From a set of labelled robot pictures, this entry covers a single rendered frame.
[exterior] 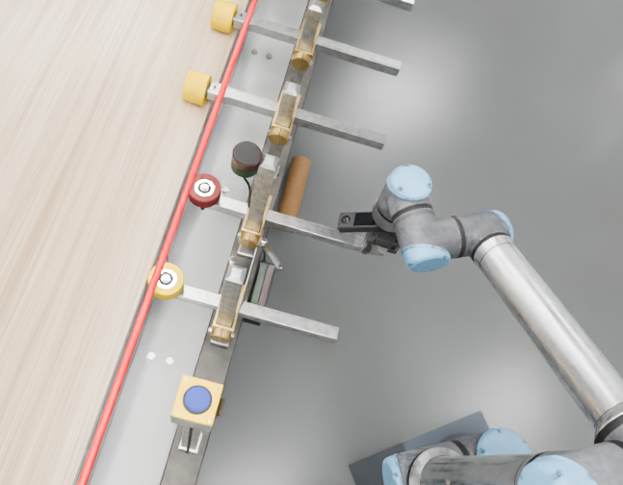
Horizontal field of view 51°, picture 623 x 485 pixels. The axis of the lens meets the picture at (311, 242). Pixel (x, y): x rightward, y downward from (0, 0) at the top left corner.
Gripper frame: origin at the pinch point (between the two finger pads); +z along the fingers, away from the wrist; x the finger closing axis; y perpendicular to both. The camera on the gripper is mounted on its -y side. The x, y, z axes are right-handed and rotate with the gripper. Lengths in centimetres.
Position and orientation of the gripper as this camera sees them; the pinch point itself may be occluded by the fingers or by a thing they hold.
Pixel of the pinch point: (361, 248)
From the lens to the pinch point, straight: 169.1
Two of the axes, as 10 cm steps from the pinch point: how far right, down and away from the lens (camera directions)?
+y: 9.6, 2.7, 0.5
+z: -1.6, 4.1, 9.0
